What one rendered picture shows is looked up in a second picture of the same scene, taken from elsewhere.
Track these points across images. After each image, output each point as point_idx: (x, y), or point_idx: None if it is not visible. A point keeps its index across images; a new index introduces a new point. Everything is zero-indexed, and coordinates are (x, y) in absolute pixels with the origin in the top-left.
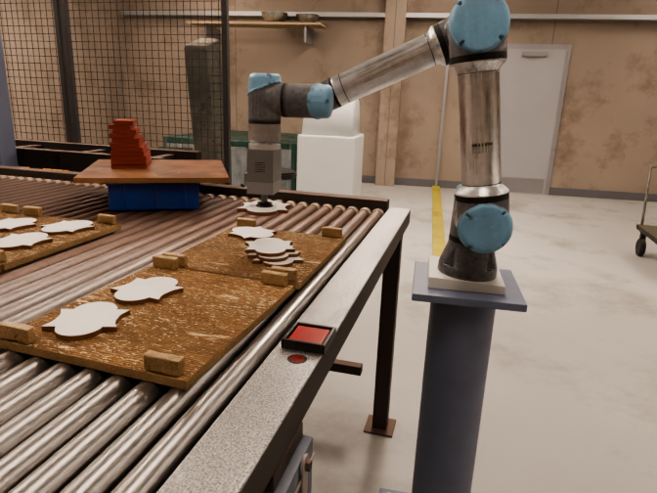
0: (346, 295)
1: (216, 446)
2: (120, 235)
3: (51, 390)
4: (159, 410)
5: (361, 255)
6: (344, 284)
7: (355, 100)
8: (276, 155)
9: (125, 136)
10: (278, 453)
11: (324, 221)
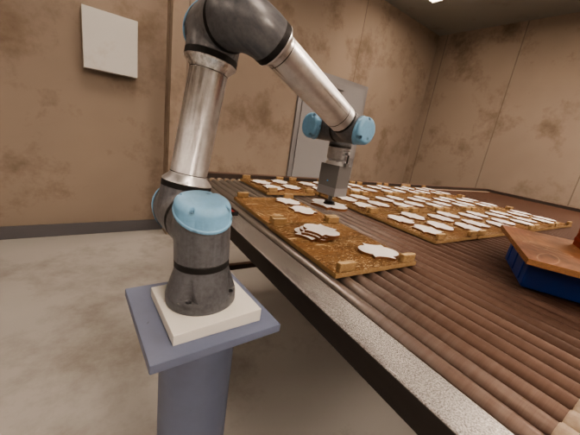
0: (245, 232)
1: None
2: (421, 242)
3: None
4: (231, 197)
5: (296, 267)
6: (258, 238)
7: (326, 122)
8: (327, 167)
9: None
10: None
11: (445, 322)
